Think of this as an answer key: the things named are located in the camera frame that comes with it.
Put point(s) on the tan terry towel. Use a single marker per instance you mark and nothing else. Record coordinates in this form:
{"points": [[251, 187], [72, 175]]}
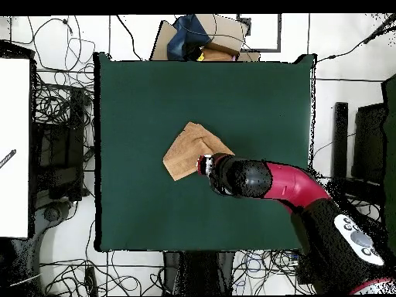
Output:
{"points": [[185, 151]]}

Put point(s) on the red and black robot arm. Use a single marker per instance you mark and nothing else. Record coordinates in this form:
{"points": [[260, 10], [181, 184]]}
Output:
{"points": [[294, 185]]}

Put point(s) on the black flat monitor panel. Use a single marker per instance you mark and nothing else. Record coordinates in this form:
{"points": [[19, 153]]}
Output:
{"points": [[369, 142]]}

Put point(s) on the white flat panel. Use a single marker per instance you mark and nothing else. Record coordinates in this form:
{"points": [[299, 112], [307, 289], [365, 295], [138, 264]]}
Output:
{"points": [[14, 139]]}

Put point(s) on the dark green table cloth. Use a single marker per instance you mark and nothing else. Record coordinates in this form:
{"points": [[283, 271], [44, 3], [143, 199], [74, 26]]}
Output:
{"points": [[154, 102]]}

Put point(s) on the orange-brown folded cloth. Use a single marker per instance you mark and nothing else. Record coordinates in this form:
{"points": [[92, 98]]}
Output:
{"points": [[216, 55]]}

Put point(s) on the dark blue garment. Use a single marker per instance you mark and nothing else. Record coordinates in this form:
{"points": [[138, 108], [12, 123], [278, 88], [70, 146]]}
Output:
{"points": [[185, 34]]}

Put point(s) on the brown cardboard box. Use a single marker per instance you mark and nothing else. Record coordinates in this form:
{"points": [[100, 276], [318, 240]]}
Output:
{"points": [[225, 27]]}

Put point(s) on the black upright bar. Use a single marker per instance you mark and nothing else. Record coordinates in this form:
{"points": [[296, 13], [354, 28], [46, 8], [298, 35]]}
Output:
{"points": [[340, 139]]}

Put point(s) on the black equipment box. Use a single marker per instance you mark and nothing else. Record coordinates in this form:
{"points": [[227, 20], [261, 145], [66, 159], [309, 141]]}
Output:
{"points": [[58, 148]]}

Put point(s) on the black round stand base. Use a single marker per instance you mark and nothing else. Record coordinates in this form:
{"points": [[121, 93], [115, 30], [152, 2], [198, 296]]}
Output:
{"points": [[52, 213]]}

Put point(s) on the black power strip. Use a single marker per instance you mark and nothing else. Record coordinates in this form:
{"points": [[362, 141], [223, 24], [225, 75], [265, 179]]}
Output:
{"points": [[90, 280]]}

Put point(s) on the black threaded rod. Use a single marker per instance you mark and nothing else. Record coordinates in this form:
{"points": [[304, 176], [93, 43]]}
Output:
{"points": [[7, 157]]}

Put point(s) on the dark green cloth drape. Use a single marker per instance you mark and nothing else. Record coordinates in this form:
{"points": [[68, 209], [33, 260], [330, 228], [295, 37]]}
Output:
{"points": [[391, 123]]}

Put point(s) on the black rectangular frame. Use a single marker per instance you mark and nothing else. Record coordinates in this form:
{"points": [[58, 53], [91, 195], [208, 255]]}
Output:
{"points": [[263, 50]]}

